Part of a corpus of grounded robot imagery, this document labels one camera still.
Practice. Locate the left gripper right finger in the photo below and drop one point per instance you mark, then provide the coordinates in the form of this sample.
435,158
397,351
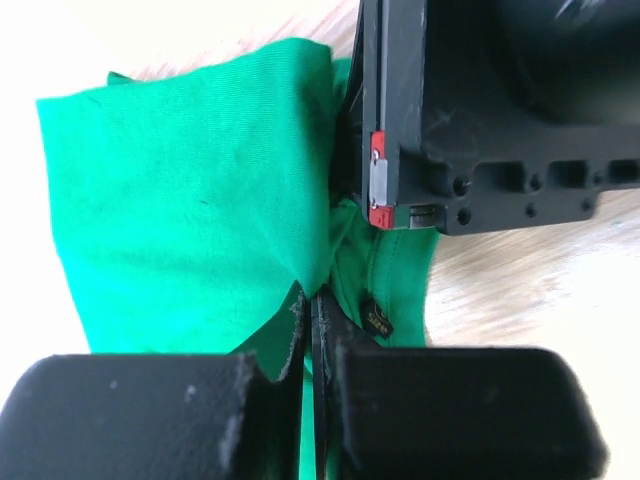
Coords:
444,412

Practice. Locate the green t shirt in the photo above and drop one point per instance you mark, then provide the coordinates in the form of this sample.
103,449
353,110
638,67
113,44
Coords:
184,209

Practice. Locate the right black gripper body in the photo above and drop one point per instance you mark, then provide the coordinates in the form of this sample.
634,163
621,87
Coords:
483,116

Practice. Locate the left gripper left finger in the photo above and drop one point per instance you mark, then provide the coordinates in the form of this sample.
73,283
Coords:
163,416

